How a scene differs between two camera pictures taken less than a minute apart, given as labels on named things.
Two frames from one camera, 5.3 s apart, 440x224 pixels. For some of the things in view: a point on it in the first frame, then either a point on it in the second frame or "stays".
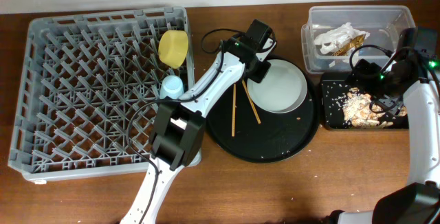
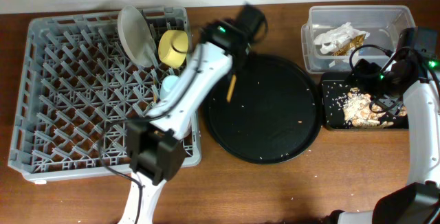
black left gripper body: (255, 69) → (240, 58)
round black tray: (245, 131) stays
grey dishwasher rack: (82, 76) stays
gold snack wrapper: (355, 43) stays
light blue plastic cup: (172, 86) stays
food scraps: (360, 110) stays
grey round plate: (282, 90) → (137, 36)
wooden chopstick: (234, 110) → (231, 88)
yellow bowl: (173, 47) stays
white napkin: (334, 38) → (357, 42)
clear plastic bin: (383, 23) stays
